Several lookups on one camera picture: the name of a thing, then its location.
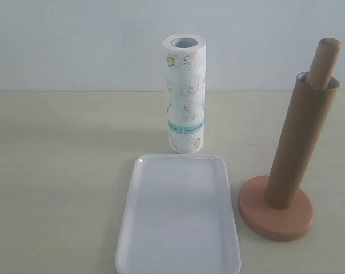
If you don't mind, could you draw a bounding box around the wooden paper towel holder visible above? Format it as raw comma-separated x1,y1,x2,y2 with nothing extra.
238,38,341,242

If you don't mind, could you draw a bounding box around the white rectangular plastic tray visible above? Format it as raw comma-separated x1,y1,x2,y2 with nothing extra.
115,154,242,274

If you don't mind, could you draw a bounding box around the printed white paper towel roll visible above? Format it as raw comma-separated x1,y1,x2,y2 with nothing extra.
163,34,206,154

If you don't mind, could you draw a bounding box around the brown cardboard tube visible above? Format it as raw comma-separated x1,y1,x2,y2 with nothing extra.
265,72,340,209

